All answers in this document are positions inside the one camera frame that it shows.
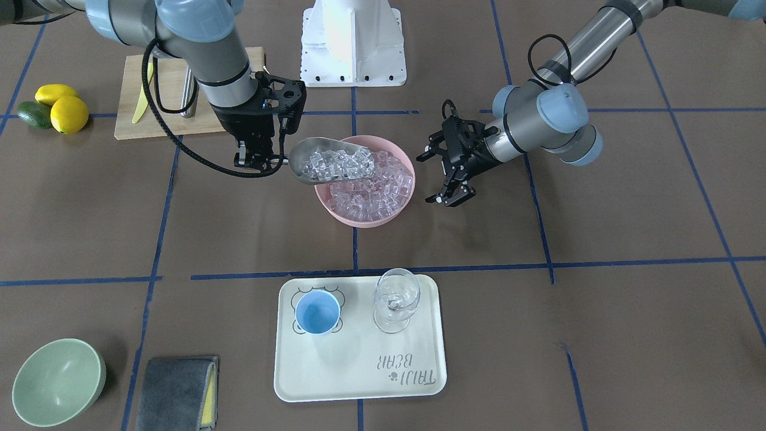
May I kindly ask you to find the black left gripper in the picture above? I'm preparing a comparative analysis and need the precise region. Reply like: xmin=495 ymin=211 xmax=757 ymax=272
xmin=417 ymin=115 xmax=501 ymax=207

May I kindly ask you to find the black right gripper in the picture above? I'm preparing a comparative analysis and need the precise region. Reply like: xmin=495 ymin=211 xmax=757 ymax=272
xmin=211 ymin=71 xmax=307 ymax=171

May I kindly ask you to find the metal ice scoop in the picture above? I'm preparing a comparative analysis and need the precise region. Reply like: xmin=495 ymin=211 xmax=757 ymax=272
xmin=266 ymin=137 xmax=377 ymax=186

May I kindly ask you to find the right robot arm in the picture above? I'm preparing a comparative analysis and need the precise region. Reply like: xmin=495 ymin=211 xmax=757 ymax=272
xmin=2 ymin=1 xmax=306 ymax=179

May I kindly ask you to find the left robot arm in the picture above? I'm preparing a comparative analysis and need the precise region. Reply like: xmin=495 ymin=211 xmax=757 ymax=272
xmin=417 ymin=1 xmax=764 ymax=207

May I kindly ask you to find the pile of clear ice cubes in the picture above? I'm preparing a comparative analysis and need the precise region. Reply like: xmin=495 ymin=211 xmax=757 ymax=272
xmin=299 ymin=149 xmax=415 ymax=223

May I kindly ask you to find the blue cup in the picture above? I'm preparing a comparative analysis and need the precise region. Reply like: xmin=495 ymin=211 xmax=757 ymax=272
xmin=294 ymin=290 xmax=341 ymax=335

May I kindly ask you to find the steel cylinder muddler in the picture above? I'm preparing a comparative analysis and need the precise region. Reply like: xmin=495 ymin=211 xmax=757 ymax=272
xmin=180 ymin=66 xmax=199 ymax=119

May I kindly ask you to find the pink bowl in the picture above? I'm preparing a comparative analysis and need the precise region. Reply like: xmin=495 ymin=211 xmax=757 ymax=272
xmin=314 ymin=135 xmax=416 ymax=228

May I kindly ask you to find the wooden cutting board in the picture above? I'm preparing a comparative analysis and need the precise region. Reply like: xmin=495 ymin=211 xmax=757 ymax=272
xmin=114 ymin=47 xmax=267 ymax=141

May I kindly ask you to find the yellow plastic knife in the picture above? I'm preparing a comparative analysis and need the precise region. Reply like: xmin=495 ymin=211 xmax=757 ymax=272
xmin=131 ymin=61 xmax=155 ymax=125

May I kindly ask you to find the clear wine glass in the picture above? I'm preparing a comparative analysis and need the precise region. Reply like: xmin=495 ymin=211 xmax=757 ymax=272
xmin=373 ymin=268 xmax=421 ymax=335

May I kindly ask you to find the yellow lemon front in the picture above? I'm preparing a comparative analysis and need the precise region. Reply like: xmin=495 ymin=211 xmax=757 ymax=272
xmin=50 ymin=96 xmax=90 ymax=135

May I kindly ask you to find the yellow lemon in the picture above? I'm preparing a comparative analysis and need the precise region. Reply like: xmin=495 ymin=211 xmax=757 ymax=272
xmin=50 ymin=96 xmax=90 ymax=135
xmin=35 ymin=84 xmax=79 ymax=107

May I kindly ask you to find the cream serving tray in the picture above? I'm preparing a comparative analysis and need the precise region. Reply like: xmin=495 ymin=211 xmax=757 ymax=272
xmin=273 ymin=275 xmax=448 ymax=403

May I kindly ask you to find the yellow lemon back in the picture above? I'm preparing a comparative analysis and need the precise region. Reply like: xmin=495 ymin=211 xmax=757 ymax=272
xmin=35 ymin=84 xmax=79 ymax=107

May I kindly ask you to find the green avocado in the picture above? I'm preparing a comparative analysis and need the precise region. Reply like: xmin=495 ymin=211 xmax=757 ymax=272
xmin=17 ymin=101 xmax=53 ymax=130

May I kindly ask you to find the grey folded cloth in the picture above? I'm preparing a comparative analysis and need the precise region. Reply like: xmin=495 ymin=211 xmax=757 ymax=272
xmin=136 ymin=356 xmax=220 ymax=430

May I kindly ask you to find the green bowl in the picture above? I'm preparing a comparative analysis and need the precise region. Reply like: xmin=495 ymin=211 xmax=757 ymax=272
xmin=12 ymin=338 xmax=107 ymax=427

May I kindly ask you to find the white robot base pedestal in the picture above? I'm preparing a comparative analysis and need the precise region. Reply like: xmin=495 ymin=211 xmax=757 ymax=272
xmin=299 ymin=1 xmax=408 ymax=87

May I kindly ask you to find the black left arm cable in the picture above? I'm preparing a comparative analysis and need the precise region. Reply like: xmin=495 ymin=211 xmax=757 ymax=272
xmin=441 ymin=34 xmax=617 ymax=120

